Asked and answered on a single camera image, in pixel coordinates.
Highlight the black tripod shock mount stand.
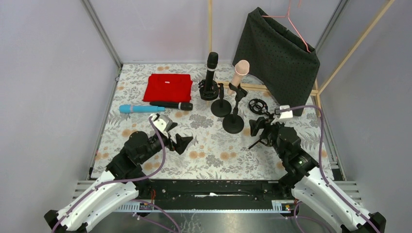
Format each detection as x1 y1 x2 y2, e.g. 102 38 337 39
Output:
248 99 278 150

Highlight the black clip microphone stand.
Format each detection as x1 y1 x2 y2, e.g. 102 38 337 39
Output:
223 83 248 134

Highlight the blue microphone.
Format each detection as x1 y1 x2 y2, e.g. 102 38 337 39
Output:
119 105 165 114

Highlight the peach pink microphone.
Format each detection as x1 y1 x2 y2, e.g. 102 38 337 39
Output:
230 60 250 87

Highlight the black handheld microphone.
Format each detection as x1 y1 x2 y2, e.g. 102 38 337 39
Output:
204 51 219 91

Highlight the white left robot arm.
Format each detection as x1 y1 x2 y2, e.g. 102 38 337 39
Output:
44 115 193 233

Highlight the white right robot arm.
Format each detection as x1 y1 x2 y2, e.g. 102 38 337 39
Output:
249 117 386 233

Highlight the black round base stand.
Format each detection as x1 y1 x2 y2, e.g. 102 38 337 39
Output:
211 83 232 117

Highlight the red folded cloth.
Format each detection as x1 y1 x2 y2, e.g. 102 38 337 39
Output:
142 74 193 102

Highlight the dark grey dotted cloth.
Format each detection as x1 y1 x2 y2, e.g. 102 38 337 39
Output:
232 7 320 107

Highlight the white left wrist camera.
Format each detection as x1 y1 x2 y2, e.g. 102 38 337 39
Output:
149 113 172 135

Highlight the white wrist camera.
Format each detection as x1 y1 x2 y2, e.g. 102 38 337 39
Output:
271 105 293 125
149 113 172 135

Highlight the black microphone white ring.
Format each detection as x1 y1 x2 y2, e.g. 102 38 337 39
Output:
149 100 194 112

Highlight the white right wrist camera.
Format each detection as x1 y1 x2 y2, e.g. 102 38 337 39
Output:
271 105 293 125

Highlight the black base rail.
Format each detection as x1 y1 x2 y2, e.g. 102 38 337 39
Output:
127 179 297 216

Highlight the wooden rack frame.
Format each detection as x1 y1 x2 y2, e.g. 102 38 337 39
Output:
206 0 393 107

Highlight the pink wire hanger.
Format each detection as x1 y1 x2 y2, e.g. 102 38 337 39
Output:
262 0 311 53

